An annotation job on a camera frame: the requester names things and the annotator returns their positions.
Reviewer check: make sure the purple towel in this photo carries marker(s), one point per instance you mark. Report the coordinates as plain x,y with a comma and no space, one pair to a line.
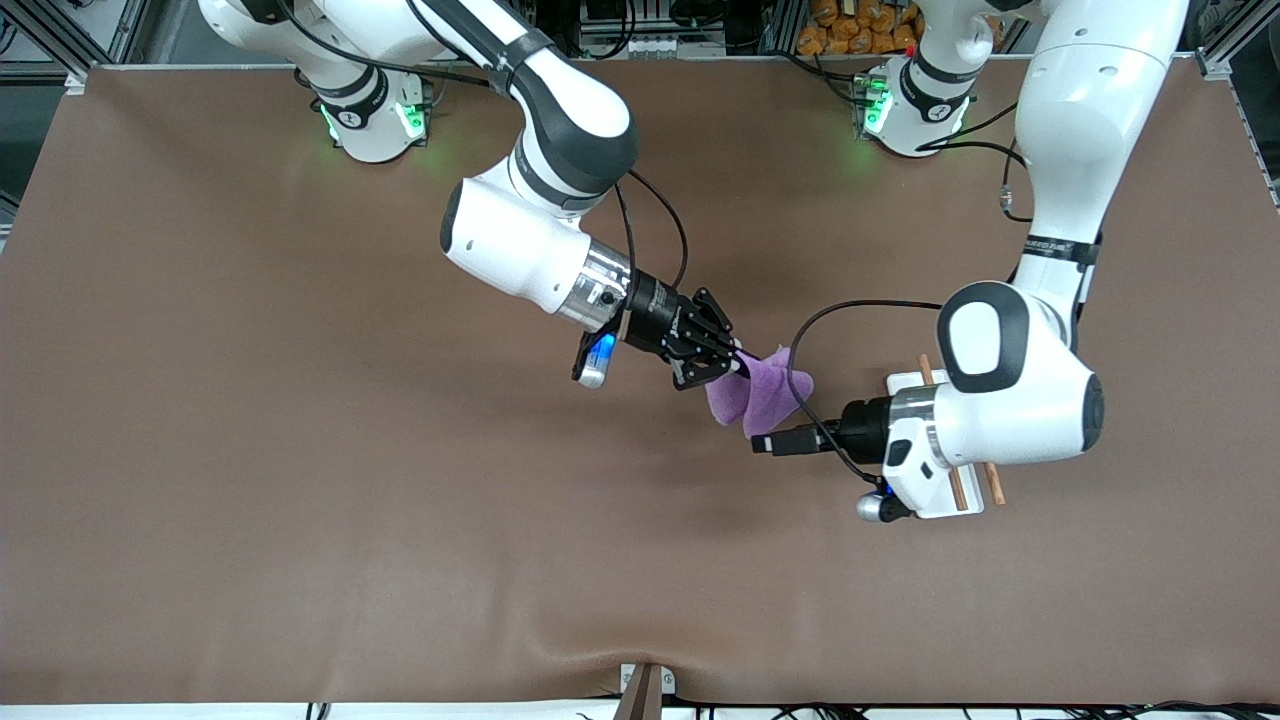
760,395

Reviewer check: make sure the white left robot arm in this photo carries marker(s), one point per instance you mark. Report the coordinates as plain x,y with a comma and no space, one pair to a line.
1020,400

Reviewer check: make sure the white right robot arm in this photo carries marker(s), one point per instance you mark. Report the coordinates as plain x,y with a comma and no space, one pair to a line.
520,240

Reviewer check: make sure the bag of orange items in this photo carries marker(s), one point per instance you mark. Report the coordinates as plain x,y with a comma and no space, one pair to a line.
850,30

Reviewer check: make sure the small white power strip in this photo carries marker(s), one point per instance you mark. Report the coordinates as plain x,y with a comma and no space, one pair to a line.
655,47

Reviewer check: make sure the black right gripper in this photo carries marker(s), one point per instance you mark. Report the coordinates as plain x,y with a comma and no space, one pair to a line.
655,314

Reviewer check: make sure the white rack with wooden rods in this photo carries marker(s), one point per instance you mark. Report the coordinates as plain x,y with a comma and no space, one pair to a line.
938,503

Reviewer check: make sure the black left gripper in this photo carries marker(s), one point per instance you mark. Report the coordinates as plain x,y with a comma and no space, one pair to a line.
862,424

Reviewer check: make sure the brown table mat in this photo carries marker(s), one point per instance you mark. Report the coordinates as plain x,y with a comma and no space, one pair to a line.
300,500

